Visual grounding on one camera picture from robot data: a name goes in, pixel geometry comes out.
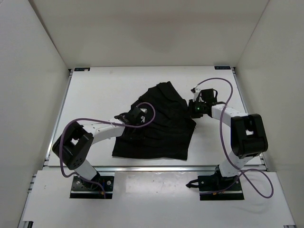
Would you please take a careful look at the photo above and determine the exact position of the purple cable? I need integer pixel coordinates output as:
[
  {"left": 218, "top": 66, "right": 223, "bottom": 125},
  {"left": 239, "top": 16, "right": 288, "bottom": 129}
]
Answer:
[
  {"left": 191, "top": 77, "right": 274, "bottom": 198},
  {"left": 59, "top": 102, "right": 156, "bottom": 197}
]

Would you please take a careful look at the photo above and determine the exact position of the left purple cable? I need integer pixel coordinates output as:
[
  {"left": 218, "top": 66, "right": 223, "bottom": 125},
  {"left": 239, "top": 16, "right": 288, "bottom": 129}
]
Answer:
[{"left": 59, "top": 102, "right": 156, "bottom": 197}]

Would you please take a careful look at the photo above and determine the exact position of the aluminium table rail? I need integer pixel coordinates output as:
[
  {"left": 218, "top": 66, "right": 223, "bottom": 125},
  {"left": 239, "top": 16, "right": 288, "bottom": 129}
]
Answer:
[{"left": 42, "top": 164, "right": 266, "bottom": 172}]

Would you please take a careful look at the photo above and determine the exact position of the left blue corner label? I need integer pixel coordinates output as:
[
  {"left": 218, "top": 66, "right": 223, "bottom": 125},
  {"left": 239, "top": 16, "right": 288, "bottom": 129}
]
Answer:
[{"left": 74, "top": 67, "right": 90, "bottom": 72}]

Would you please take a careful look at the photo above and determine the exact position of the black pleated skirt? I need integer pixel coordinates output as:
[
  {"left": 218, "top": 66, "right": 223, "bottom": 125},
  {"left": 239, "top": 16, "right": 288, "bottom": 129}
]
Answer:
[{"left": 112, "top": 81, "right": 196, "bottom": 161}]

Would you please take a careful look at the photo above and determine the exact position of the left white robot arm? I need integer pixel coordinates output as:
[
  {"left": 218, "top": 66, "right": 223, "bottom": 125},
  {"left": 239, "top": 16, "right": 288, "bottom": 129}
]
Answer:
[{"left": 52, "top": 107, "right": 148, "bottom": 189}]

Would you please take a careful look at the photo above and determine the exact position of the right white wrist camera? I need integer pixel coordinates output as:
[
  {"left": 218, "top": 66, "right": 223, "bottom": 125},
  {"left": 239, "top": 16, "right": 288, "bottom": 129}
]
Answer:
[{"left": 189, "top": 87, "right": 201, "bottom": 103}]

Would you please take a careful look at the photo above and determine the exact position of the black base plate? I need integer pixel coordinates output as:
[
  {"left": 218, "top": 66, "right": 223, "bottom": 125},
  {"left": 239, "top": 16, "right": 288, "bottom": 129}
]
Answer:
[
  {"left": 70, "top": 172, "right": 114, "bottom": 200},
  {"left": 186, "top": 174, "right": 245, "bottom": 201}
]

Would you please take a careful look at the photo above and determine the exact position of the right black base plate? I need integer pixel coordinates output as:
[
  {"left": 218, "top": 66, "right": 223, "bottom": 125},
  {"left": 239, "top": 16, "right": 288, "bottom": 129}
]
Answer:
[{"left": 186, "top": 174, "right": 245, "bottom": 201}]

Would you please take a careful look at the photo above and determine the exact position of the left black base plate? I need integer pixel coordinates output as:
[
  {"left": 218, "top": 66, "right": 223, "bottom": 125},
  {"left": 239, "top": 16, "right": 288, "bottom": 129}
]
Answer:
[{"left": 70, "top": 172, "right": 114, "bottom": 200}]

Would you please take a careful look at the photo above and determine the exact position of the right blue corner label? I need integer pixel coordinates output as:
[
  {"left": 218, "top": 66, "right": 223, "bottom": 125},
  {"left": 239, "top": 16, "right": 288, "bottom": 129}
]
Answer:
[{"left": 214, "top": 66, "right": 231, "bottom": 70}]

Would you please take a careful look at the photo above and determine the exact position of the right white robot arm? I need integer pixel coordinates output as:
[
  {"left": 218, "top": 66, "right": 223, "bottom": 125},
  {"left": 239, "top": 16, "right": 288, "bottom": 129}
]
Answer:
[{"left": 188, "top": 88, "right": 268, "bottom": 190}]

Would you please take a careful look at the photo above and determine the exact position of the blue corner label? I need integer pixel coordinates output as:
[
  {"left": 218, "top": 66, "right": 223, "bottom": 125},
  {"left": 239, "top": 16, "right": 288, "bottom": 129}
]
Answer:
[
  {"left": 74, "top": 67, "right": 90, "bottom": 72},
  {"left": 214, "top": 66, "right": 231, "bottom": 70}
]

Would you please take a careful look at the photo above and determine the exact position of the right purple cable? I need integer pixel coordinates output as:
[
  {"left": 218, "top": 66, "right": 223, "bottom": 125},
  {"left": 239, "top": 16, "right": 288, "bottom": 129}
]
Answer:
[{"left": 191, "top": 77, "right": 274, "bottom": 198}]

